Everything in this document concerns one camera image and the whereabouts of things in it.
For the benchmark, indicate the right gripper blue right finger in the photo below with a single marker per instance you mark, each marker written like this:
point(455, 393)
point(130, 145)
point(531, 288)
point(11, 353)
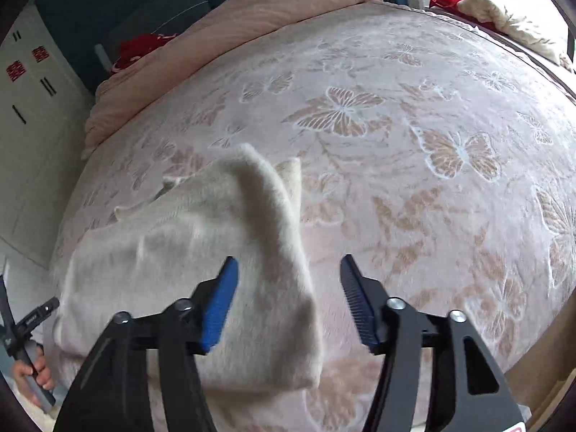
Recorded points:
point(468, 390)

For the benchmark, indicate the pink folded duvet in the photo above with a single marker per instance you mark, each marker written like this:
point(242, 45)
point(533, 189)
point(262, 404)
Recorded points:
point(232, 24)

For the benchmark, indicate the beige knitted sweater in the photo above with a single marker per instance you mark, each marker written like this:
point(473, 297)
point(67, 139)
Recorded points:
point(239, 206)

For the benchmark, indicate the left hand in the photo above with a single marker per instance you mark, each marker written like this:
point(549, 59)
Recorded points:
point(21, 371)

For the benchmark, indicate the pink butterfly bed sheet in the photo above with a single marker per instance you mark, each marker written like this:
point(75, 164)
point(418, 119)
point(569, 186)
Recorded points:
point(437, 157)

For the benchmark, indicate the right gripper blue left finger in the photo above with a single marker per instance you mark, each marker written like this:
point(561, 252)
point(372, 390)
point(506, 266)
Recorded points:
point(110, 392)

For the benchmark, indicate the red garment at headboard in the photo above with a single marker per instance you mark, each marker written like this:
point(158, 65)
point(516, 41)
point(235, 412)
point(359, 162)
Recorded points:
point(136, 48)

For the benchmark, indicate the white wardrobe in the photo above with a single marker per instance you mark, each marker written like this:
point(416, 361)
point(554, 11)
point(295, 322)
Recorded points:
point(44, 107)

